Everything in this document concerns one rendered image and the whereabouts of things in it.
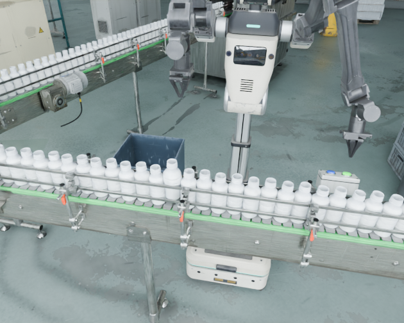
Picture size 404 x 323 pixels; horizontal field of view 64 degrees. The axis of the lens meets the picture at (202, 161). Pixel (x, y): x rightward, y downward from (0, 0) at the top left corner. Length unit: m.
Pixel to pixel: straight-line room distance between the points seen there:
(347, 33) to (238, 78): 0.60
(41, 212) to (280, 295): 1.51
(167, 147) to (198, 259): 0.72
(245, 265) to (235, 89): 1.05
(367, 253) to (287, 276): 1.09
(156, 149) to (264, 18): 0.88
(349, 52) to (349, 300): 1.65
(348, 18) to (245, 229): 0.77
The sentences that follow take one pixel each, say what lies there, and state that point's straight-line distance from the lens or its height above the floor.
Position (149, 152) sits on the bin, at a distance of 1.88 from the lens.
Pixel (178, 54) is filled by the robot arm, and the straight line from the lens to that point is 1.04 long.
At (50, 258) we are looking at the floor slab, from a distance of 2.57.
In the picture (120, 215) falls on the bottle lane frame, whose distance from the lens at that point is 1.34.
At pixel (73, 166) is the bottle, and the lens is 1.33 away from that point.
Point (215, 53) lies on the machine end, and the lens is 4.95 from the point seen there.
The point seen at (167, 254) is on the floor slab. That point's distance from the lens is 2.39.
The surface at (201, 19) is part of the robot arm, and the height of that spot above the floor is 1.58.
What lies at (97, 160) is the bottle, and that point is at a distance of 1.29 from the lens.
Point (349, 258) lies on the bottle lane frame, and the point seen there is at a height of 0.89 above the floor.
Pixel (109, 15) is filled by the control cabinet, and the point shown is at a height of 0.61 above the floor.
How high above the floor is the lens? 1.86
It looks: 35 degrees down
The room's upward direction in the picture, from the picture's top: 1 degrees clockwise
